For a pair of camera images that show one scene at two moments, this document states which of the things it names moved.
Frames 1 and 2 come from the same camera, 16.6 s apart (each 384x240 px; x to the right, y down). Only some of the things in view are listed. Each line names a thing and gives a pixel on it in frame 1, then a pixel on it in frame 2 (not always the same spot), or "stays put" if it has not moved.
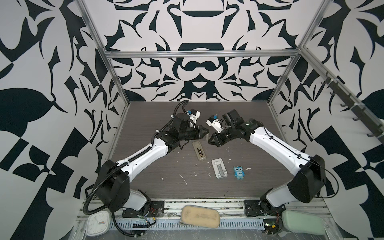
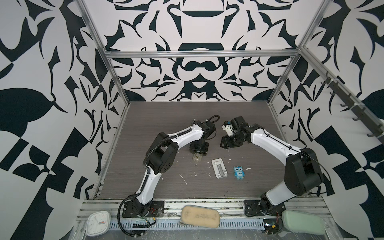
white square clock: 98,223 stays put
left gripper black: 199,134 to 193,149
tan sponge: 200,216 stays put
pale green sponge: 303,223 stays put
